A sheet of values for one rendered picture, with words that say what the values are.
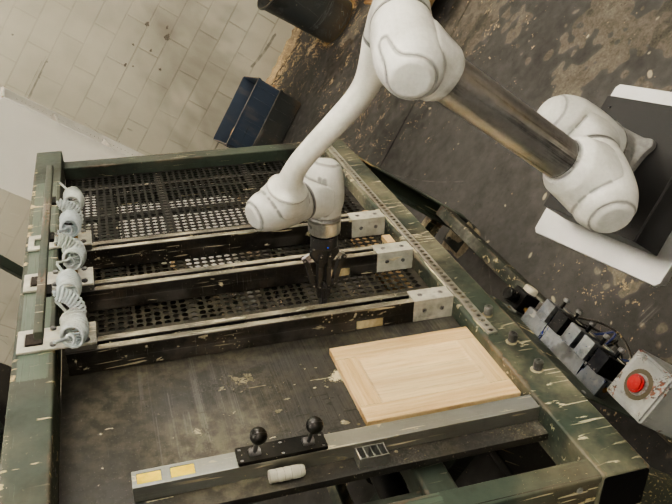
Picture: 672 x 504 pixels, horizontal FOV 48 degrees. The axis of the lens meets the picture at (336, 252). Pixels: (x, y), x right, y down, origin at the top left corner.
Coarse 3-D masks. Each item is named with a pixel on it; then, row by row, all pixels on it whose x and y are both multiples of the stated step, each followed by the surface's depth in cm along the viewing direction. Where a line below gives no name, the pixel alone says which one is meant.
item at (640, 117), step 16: (608, 96) 211; (608, 112) 208; (624, 112) 203; (640, 112) 199; (656, 112) 194; (640, 128) 196; (656, 128) 192; (656, 144) 190; (656, 160) 188; (640, 176) 190; (656, 176) 185; (640, 192) 187; (656, 192) 183; (560, 208) 208; (640, 208) 185; (656, 208) 183; (640, 224) 183; (656, 224) 184; (624, 240) 192; (640, 240) 184; (656, 240) 186
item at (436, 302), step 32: (224, 320) 205; (256, 320) 206; (288, 320) 205; (320, 320) 208; (352, 320) 212; (384, 320) 215; (416, 320) 219; (32, 352) 184; (96, 352) 192; (128, 352) 195; (160, 352) 198; (192, 352) 201
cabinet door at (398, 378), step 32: (352, 352) 202; (384, 352) 202; (416, 352) 203; (448, 352) 203; (480, 352) 203; (352, 384) 189; (384, 384) 190; (416, 384) 190; (448, 384) 190; (480, 384) 190; (512, 384) 190; (384, 416) 179
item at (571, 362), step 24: (528, 288) 221; (528, 312) 218; (552, 312) 208; (576, 312) 205; (528, 336) 205; (552, 336) 207; (576, 336) 197; (552, 360) 196; (576, 360) 197; (600, 360) 188; (624, 360) 199; (576, 384) 188; (600, 384) 188
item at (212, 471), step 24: (480, 408) 179; (504, 408) 179; (528, 408) 179; (336, 432) 170; (360, 432) 170; (384, 432) 170; (408, 432) 171; (432, 432) 173; (456, 432) 175; (216, 456) 163; (312, 456) 165; (336, 456) 167; (168, 480) 156; (192, 480) 158; (216, 480) 160; (240, 480) 162
